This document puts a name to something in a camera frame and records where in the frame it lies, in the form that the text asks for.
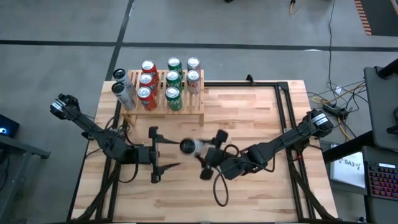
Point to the white SA3 sign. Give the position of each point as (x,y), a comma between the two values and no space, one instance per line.
(348,169)

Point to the black computer tower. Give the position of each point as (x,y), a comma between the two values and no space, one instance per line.
(6,126)

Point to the wooden slatted shelf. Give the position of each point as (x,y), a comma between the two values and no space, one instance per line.
(192,105)

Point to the black desk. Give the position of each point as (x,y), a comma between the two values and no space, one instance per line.
(379,211)

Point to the green Sprite can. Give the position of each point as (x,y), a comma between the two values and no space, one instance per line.
(174,79)
(174,99)
(175,63)

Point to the black keyboard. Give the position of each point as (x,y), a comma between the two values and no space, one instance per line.
(384,180)

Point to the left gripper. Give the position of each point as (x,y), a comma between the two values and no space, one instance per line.
(149,154)

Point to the black frame post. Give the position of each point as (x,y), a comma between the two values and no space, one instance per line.
(388,68)

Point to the orange Fanta can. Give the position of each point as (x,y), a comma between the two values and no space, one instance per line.
(146,80)
(146,99)
(148,66)

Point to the black floor mat orange stripes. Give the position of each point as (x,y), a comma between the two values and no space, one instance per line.
(377,15)

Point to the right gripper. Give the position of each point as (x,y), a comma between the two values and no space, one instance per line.
(214,155)

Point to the black power strip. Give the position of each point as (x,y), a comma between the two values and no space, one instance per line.
(337,110)

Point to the silver Diet Coke can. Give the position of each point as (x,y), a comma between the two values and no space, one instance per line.
(193,82)
(193,63)

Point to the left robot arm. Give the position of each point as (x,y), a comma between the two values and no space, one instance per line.
(93,130)

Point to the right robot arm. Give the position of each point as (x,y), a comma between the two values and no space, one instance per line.
(280,143)

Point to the Celsius Arctic Vibe can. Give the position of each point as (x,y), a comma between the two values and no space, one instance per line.
(122,95)
(121,76)

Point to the Celsius Tropical Vibe can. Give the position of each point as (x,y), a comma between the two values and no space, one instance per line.
(188,146)

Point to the black frame clamp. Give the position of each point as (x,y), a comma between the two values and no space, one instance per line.
(249,79)

